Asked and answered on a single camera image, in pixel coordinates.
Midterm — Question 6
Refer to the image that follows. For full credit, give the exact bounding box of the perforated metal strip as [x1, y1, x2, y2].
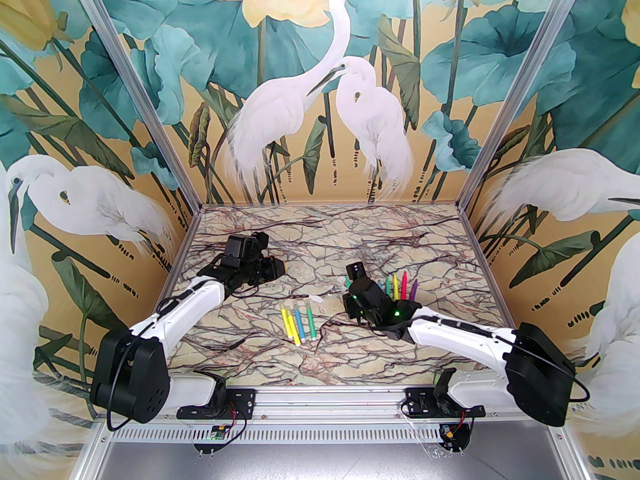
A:
[97, 425, 556, 446]

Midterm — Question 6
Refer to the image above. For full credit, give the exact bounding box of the small board with yellow connector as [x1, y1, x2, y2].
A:
[439, 422, 473, 455]

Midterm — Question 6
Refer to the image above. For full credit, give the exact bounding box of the grey metal sheet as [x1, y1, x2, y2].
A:
[75, 442, 571, 480]

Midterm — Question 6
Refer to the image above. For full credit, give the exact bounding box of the small green circuit board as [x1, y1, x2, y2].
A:
[194, 425, 228, 455]

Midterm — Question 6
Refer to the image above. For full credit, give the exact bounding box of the aluminium frame rail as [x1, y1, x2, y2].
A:
[100, 384, 571, 424]

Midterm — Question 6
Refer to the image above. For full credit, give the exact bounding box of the red black wire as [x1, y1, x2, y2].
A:
[220, 402, 249, 443]
[442, 410, 476, 441]

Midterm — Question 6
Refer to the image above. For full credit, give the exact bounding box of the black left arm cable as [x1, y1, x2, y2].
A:
[104, 263, 261, 433]

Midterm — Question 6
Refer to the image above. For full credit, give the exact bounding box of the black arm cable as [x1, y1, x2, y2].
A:
[320, 313, 592, 411]
[104, 263, 261, 433]

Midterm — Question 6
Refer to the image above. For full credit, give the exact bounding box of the aluminium frame post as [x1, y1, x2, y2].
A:
[65, 0, 205, 214]
[457, 0, 593, 214]

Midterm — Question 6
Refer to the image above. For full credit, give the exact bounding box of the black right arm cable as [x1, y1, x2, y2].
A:
[320, 313, 592, 411]

